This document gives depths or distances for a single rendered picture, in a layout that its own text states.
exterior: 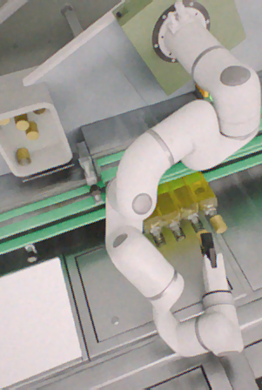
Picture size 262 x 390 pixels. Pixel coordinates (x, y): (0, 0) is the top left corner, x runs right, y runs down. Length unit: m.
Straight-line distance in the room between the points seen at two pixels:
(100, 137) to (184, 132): 0.44
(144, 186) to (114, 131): 0.46
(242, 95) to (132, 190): 0.28
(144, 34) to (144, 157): 0.37
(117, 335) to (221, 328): 0.36
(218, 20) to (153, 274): 0.65
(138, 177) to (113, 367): 0.58
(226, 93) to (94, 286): 0.69
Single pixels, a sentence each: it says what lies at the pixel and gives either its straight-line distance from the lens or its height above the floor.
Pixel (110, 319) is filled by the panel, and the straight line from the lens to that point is 1.11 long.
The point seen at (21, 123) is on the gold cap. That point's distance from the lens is 1.03.
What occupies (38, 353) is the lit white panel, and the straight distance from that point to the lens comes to 1.14.
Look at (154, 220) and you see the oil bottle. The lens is 1.05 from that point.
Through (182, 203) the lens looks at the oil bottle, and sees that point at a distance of 1.08.
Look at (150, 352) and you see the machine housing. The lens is 1.08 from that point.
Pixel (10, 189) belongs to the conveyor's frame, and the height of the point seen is 0.82.
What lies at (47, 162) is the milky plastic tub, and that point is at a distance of 1.12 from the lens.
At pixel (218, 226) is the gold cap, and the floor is 1.16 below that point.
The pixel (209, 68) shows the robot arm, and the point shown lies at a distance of 0.81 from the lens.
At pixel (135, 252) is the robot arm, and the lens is 0.72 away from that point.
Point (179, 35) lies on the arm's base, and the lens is 0.92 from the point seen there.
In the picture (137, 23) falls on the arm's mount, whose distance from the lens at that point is 0.94.
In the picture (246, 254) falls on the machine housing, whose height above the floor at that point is 1.19.
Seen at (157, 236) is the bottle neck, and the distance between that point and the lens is 1.04.
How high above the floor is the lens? 1.61
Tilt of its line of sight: 35 degrees down
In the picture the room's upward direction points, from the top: 155 degrees clockwise
